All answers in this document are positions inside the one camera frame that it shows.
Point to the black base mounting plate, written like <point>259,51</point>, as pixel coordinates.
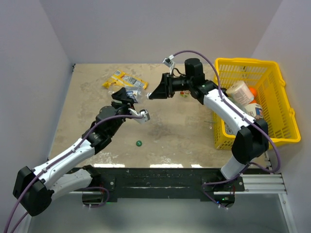
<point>113,184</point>

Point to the yellow snack bag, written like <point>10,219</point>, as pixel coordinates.
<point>121,78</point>

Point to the large clear plastic bottle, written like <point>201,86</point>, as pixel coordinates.
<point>185,94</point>

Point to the orange ball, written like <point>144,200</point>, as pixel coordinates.
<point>253,91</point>

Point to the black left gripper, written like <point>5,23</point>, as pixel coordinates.
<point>122,95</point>

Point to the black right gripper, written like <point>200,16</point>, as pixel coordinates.
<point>161,91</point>

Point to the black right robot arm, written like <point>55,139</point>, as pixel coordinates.
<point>250,134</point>

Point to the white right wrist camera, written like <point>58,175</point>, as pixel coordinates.
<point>170,63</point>

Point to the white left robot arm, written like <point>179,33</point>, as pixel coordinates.
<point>33,187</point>

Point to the crumpled clear plastic bottle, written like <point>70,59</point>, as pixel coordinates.
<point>229,128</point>

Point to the green bottle cap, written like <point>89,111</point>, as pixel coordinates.
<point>138,143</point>

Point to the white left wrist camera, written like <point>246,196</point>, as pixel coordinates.
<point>141,116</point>

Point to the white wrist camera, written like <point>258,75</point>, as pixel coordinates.
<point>170,63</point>
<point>141,116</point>

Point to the small labelled clear bottle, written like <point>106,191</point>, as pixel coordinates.
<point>138,94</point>

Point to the yellow plastic basket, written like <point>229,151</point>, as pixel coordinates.
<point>266,78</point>

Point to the orange white carton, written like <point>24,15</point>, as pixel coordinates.
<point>255,110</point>

